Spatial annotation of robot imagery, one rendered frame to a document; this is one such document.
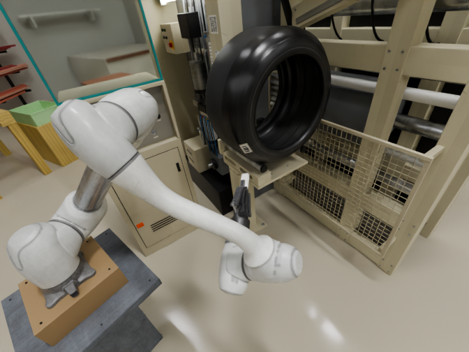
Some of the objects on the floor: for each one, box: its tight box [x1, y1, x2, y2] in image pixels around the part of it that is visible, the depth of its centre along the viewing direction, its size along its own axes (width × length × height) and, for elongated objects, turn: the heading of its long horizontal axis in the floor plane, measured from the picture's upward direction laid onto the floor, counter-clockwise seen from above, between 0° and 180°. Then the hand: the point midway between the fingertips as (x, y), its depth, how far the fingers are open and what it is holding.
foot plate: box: [250, 214, 267, 233], centre depth 202 cm, size 27×27×2 cm
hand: (244, 181), depth 92 cm, fingers closed
